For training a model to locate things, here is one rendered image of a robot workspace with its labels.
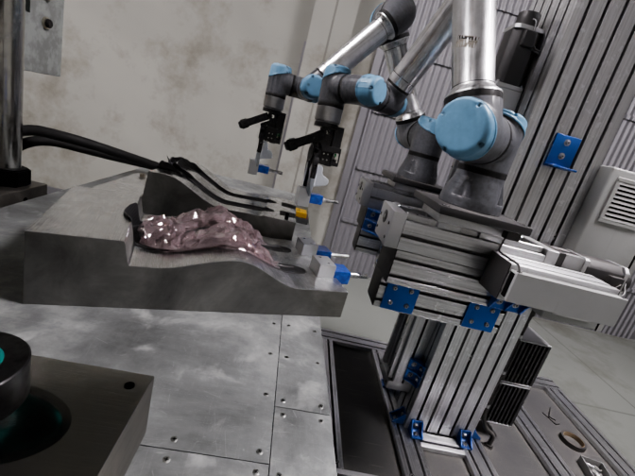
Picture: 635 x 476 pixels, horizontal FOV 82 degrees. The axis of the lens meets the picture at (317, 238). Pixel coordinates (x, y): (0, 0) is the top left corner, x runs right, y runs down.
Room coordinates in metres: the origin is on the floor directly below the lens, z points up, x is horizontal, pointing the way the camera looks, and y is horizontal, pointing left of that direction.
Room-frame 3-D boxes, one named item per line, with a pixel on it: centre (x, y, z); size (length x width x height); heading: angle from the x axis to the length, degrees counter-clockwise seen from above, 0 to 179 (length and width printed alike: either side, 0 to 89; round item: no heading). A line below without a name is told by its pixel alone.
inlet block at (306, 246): (0.82, -0.02, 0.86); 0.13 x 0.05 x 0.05; 114
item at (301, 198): (1.09, 0.03, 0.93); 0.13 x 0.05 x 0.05; 106
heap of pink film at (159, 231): (0.66, 0.20, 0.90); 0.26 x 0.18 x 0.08; 114
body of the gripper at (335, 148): (1.10, 0.05, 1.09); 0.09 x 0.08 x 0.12; 106
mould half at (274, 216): (1.00, 0.33, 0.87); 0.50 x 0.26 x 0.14; 97
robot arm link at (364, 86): (1.05, -0.02, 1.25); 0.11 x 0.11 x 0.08; 50
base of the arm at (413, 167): (1.43, -0.31, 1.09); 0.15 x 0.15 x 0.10
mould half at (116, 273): (0.65, 0.20, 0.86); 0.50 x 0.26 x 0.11; 114
